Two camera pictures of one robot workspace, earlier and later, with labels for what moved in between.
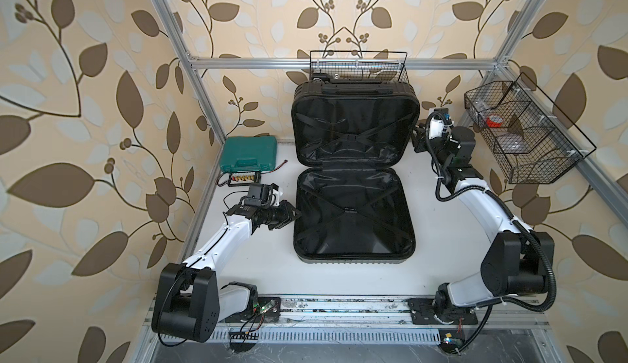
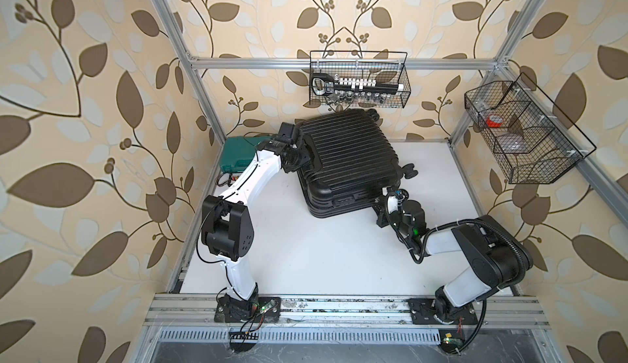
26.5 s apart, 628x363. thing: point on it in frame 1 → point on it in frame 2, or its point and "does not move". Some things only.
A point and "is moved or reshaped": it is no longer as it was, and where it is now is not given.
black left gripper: [286, 214] → [306, 158]
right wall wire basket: [535, 141] does not move
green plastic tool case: [248, 154] does not move
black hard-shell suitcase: [353, 140] is moved or reshaped
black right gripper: [422, 140] → [383, 210]
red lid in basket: [494, 121] does not move
